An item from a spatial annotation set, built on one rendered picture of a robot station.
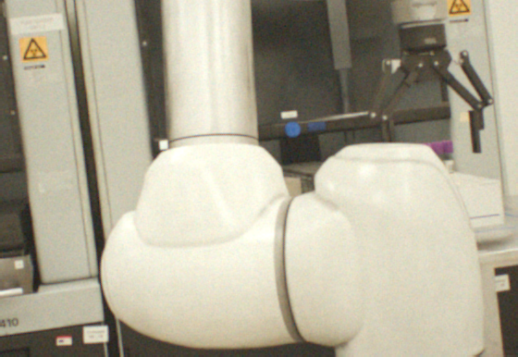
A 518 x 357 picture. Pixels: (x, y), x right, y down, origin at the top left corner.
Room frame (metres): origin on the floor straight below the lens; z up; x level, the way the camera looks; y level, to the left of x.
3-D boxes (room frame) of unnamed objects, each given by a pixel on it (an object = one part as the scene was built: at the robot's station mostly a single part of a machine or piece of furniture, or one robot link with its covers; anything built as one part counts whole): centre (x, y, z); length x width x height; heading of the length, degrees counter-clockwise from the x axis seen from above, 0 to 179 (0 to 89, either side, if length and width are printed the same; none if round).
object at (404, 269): (1.11, -0.13, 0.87); 0.18 x 0.16 x 0.22; 73
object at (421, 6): (1.74, -0.29, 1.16); 0.09 x 0.09 x 0.06
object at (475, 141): (1.75, -0.36, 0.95); 0.03 x 0.01 x 0.07; 3
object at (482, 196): (1.71, -0.30, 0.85); 0.30 x 0.10 x 0.06; 3
